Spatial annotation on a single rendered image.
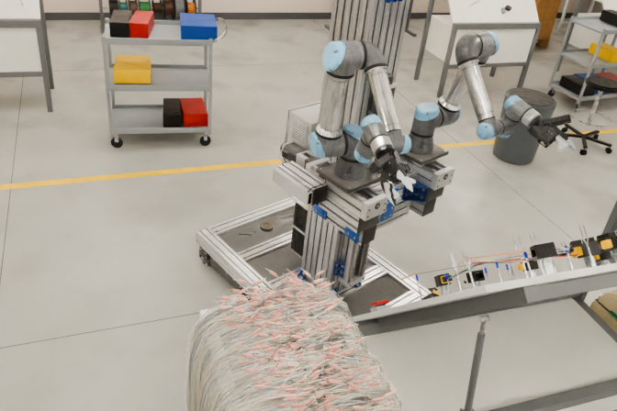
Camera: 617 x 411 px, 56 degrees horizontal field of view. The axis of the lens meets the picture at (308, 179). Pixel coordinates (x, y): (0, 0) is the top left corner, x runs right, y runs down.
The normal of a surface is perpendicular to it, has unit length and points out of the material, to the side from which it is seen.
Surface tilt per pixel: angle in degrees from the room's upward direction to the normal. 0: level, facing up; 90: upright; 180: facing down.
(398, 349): 0
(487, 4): 50
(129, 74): 90
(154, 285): 0
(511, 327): 0
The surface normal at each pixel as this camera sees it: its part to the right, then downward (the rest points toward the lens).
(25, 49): 0.32, 0.51
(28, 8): 0.31, -0.15
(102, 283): 0.10, -0.85
